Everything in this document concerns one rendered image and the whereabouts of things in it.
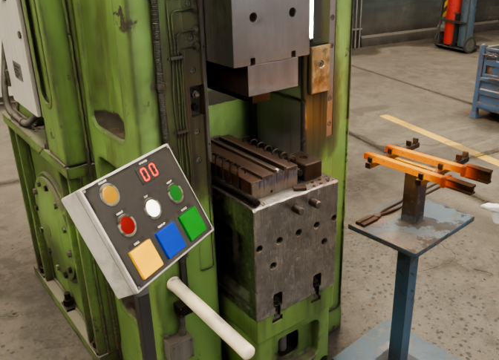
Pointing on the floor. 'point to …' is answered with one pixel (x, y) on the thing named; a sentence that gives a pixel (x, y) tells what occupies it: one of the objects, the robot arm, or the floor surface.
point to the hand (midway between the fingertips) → (493, 195)
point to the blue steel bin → (486, 81)
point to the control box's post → (145, 324)
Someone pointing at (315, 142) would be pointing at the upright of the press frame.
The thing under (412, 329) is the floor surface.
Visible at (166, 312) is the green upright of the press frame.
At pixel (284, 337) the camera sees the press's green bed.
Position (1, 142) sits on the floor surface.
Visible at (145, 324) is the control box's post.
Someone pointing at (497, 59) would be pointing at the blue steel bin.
